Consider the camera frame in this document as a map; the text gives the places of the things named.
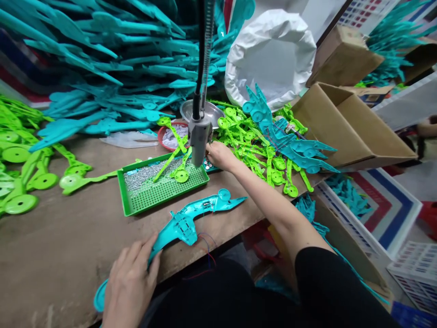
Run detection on round metal bowl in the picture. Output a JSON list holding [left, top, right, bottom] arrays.
[[179, 99, 226, 130]]

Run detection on teal shells with motor wires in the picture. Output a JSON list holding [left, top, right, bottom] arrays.
[[241, 83, 341, 175]]

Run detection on person's left index finger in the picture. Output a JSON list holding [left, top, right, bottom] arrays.
[[131, 232, 159, 257]]

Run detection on clear plastic bag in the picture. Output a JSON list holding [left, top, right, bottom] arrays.
[[99, 130, 160, 150]]

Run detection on small stack of teal shells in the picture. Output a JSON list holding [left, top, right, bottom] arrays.
[[366, 0, 437, 88]]

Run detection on person's left hand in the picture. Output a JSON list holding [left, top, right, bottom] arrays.
[[102, 232, 162, 320]]

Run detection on teal toy shell with wires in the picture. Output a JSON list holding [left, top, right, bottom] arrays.
[[93, 188, 249, 313]]

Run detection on person's right hand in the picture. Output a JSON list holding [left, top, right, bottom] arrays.
[[206, 141, 240, 172]]

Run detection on heap of green disc-ended parts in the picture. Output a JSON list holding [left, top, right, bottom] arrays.
[[0, 93, 93, 218]]

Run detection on tall cardboard box under table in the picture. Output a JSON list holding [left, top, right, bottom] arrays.
[[312, 194, 395, 310]]

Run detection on white lattice plastic crate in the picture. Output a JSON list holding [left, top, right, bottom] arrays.
[[386, 240, 437, 312]]

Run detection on grey hanging electric screwdriver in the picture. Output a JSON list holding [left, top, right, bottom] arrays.
[[188, 115, 215, 169]]

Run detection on black screwdriver cable and hose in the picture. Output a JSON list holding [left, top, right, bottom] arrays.
[[192, 0, 216, 121]]

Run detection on person's left fingers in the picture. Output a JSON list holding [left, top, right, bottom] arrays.
[[109, 244, 137, 279]]

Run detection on green perforated plastic tray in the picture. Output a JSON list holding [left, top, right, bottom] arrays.
[[116, 151, 211, 218]]

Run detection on white crate with teal parts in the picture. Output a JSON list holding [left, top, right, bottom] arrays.
[[320, 166, 424, 262]]

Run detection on open divided cardboard box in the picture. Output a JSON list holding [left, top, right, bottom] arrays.
[[289, 82, 420, 169]]

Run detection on white woven sack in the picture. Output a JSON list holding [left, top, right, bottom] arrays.
[[224, 9, 318, 113]]

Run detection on blue plastic crate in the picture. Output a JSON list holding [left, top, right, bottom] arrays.
[[390, 300, 437, 328]]

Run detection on heap of green parts with wires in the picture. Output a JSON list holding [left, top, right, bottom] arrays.
[[156, 98, 321, 198]]

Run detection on large heap of teal shells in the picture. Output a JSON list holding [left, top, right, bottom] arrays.
[[0, 0, 257, 154]]

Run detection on person's left thumb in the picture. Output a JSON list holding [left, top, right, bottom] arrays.
[[147, 250, 162, 286]]

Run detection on pile of small metal screws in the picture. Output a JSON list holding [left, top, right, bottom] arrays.
[[122, 160, 195, 192]]

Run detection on red bowl with white parts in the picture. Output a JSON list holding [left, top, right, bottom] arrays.
[[157, 123, 193, 153]]

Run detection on person's right fingers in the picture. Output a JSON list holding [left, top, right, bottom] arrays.
[[206, 141, 223, 165]]

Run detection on red plastic stool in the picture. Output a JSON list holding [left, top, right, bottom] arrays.
[[417, 200, 437, 237]]

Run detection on single green disc-ended part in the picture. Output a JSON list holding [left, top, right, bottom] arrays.
[[59, 158, 143, 196]]

